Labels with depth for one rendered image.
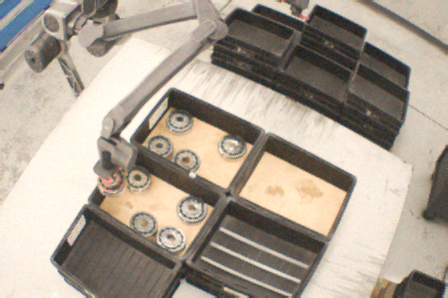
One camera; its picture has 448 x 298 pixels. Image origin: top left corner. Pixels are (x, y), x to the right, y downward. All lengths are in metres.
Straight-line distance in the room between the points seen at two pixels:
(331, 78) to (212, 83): 0.90
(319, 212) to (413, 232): 1.31
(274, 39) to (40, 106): 1.61
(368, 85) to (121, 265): 1.81
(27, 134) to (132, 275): 1.71
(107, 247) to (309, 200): 0.76
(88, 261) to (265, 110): 1.07
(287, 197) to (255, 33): 1.31
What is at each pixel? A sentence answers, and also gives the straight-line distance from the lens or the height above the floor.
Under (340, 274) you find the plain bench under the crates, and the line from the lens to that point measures 1.90.
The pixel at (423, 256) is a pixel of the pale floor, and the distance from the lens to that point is 2.98.
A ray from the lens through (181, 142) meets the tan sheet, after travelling 1.91.
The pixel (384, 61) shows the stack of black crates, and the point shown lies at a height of 0.40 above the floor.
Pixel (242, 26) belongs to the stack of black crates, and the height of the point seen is 0.49.
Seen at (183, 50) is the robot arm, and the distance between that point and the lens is 1.29.
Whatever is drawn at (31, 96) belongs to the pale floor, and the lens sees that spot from 3.35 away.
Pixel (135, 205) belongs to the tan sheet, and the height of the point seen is 0.83.
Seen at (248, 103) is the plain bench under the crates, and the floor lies 0.70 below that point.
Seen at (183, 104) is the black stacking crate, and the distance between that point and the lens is 1.96.
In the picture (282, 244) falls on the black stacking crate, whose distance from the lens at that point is 1.74.
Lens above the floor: 2.38
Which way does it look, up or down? 55 degrees down
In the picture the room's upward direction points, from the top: 10 degrees clockwise
